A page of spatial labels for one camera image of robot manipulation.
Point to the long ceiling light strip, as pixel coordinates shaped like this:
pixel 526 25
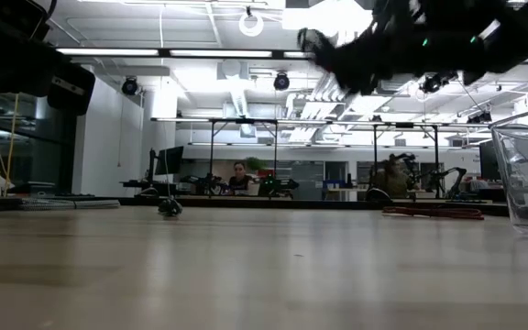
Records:
pixel 220 53
pixel 108 51

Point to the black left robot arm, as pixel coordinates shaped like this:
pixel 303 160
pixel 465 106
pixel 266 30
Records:
pixel 7 55

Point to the person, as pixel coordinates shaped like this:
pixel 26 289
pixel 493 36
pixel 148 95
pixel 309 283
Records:
pixel 239 183
pixel 392 181

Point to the green potted plant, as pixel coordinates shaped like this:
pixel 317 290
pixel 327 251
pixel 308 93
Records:
pixel 255 164

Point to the black computer monitor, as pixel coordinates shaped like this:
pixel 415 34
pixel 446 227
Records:
pixel 170 160
pixel 488 160

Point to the background robot with green light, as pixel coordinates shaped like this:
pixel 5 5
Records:
pixel 273 185

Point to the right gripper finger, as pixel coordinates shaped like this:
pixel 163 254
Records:
pixel 360 82
pixel 319 48

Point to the black background robot arm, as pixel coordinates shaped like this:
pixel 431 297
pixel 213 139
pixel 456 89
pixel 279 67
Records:
pixel 456 173

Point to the black ceiling camera rig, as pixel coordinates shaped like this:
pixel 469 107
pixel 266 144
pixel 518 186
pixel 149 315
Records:
pixel 431 83

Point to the black metal table frame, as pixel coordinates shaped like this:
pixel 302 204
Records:
pixel 291 203

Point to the black metal rig frame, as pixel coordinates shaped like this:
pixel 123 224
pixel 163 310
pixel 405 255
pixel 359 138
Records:
pixel 212 151
pixel 436 156

